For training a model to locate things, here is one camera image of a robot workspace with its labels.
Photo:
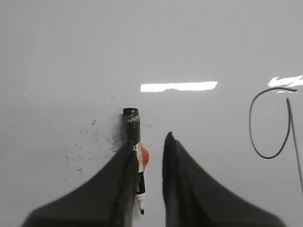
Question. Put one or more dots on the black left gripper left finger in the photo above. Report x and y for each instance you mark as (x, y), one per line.
(106, 200)

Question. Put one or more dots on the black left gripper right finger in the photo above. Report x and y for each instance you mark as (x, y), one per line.
(194, 199)

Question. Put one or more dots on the red magnet taped to marker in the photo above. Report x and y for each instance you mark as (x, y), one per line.
(146, 157)

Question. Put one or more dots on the black whiteboard marker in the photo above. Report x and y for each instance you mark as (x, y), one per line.
(133, 133)

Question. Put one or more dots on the white whiteboard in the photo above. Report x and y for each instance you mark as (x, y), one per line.
(224, 76)

